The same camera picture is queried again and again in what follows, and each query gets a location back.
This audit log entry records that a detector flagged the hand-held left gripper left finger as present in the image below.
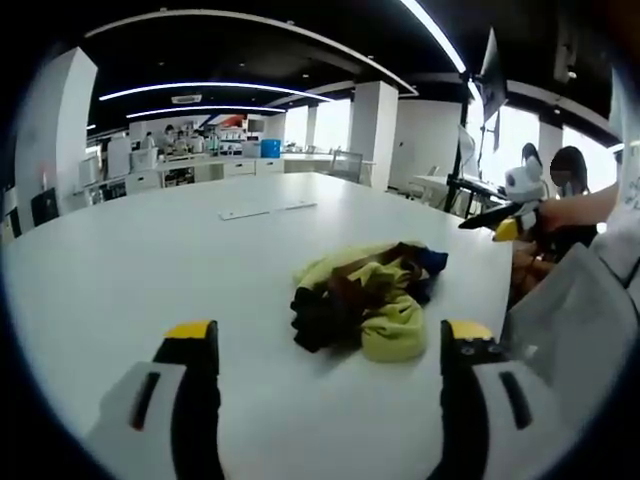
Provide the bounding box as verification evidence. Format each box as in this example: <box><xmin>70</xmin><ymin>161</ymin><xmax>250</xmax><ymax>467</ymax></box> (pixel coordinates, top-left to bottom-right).
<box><xmin>83</xmin><ymin>319</ymin><xmax>225</xmax><ymax>480</ymax></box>

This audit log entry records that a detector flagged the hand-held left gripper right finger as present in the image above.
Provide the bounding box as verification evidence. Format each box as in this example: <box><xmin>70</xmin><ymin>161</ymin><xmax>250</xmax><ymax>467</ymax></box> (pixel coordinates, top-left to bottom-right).
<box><xmin>433</xmin><ymin>318</ymin><xmax>577</xmax><ymax>480</ymax></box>

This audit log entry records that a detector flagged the pile of colourful cloths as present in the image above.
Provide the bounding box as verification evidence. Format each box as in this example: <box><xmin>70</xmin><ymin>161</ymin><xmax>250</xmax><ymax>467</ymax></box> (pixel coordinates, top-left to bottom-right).
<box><xmin>290</xmin><ymin>241</ymin><xmax>450</xmax><ymax>365</ymax></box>

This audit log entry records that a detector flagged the white side desk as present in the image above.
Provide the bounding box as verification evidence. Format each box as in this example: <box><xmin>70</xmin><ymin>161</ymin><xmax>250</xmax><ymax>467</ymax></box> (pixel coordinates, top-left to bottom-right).
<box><xmin>410</xmin><ymin>173</ymin><xmax>507</xmax><ymax>214</ymax></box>

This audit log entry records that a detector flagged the person's white shirt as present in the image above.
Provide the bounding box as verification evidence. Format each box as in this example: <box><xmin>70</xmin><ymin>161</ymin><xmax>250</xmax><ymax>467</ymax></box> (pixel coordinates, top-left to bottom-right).
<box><xmin>504</xmin><ymin>197</ymin><xmax>640</xmax><ymax>451</ymax></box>

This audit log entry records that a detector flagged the hanging dark monitor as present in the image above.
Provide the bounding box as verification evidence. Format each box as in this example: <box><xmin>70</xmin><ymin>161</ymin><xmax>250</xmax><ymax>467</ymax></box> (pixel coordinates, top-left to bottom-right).
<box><xmin>473</xmin><ymin>26</ymin><xmax>510</xmax><ymax>124</ymax></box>

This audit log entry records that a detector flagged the grey mesh chair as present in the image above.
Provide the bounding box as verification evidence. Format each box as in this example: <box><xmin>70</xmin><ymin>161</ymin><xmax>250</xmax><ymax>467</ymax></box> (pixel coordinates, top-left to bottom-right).
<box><xmin>329</xmin><ymin>149</ymin><xmax>365</xmax><ymax>185</ymax></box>

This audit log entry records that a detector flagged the black chair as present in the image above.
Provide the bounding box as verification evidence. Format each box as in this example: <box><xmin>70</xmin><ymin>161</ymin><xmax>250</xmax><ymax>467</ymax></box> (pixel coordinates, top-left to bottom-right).
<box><xmin>29</xmin><ymin>188</ymin><xmax>61</xmax><ymax>227</ymax></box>

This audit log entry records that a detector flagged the white table cover plate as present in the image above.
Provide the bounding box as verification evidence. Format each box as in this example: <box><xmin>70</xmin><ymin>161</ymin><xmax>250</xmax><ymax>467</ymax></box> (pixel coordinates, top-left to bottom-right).
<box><xmin>217</xmin><ymin>205</ymin><xmax>272</xmax><ymax>222</ymax></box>

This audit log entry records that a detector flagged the white cabinet row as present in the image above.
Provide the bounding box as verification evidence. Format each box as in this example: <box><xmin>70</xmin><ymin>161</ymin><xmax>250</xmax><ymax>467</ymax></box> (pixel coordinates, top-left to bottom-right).
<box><xmin>74</xmin><ymin>149</ymin><xmax>286</xmax><ymax>197</ymax></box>

